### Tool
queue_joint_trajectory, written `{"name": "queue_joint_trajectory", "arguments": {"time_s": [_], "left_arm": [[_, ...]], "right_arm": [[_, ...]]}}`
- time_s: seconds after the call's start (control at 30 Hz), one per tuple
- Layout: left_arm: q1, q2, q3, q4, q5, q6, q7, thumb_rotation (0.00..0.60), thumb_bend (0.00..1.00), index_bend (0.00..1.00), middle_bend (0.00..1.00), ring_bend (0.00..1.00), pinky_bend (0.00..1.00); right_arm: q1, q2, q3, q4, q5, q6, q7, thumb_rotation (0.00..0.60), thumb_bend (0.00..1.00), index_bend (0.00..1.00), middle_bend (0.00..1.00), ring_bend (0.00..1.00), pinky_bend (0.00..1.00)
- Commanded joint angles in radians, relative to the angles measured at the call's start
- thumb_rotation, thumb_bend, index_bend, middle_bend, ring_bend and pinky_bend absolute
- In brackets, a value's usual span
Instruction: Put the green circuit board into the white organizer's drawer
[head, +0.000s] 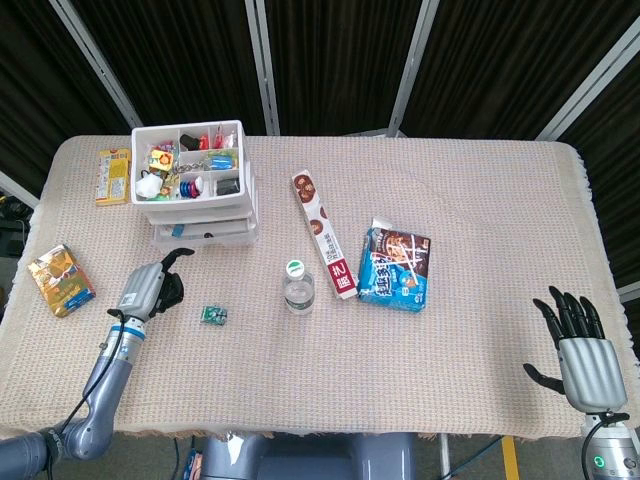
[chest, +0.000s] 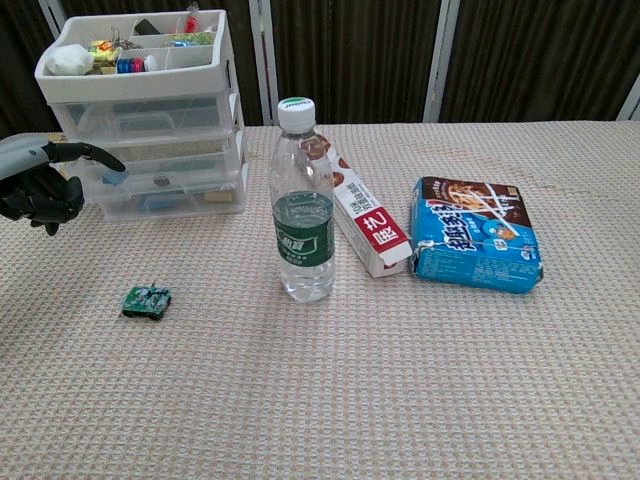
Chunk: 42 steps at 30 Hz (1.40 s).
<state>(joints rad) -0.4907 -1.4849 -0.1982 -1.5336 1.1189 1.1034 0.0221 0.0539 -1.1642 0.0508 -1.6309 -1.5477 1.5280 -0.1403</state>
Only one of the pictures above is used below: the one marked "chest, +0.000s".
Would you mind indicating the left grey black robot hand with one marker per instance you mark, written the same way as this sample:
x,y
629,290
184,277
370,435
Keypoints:
x,y
30,195

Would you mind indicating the small green circuit board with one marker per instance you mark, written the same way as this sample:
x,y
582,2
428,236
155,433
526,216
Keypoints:
x,y
146,301

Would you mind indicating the clear drawer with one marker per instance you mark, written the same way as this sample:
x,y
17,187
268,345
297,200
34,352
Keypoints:
x,y
100,117
200,172
190,207

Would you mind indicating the clear top drawer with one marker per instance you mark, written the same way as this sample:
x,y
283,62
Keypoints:
x,y
100,117

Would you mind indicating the clear bottom drawer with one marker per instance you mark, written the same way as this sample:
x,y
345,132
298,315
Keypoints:
x,y
190,207

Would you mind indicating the red white toothpaste box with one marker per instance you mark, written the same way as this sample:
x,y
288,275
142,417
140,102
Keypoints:
x,y
372,230

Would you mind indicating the blue binder clip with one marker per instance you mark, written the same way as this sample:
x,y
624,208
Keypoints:
x,y
114,178

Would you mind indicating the blue flat item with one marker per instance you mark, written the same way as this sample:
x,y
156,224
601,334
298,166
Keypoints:
x,y
157,204

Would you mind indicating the small black round part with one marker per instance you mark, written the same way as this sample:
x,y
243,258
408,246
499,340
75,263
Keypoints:
x,y
161,180

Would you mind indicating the yellow candy wrapper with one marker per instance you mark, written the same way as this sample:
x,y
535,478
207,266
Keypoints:
x,y
102,51

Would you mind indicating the stack of colourful magnets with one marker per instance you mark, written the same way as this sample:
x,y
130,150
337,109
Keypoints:
x,y
130,65

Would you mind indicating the metal binder clips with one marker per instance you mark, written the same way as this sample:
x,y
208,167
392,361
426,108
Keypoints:
x,y
125,40

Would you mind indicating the beige block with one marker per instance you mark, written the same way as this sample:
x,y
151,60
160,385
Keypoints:
x,y
217,196

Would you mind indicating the small black block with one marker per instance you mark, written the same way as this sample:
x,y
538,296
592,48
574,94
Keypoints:
x,y
147,27

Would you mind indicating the green yellow packet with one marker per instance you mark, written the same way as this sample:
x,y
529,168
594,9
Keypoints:
x,y
192,39

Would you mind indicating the red item in clear bag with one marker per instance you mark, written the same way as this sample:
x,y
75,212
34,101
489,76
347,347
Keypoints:
x,y
191,22

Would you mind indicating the clear green-label water bottle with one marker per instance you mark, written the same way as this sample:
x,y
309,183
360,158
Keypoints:
x,y
303,230

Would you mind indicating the dark pleated curtain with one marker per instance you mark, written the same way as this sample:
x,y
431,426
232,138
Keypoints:
x,y
350,60

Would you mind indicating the beige woven tablecloth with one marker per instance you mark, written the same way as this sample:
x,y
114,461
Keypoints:
x,y
320,390

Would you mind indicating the blue cookie package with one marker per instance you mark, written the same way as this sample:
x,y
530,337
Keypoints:
x,y
475,240

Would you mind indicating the white plastic drawer organizer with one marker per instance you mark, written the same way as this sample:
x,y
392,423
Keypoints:
x,y
130,82

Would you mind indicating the white partition post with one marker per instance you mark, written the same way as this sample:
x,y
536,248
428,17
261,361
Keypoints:
x,y
440,60
263,60
50,15
630,100

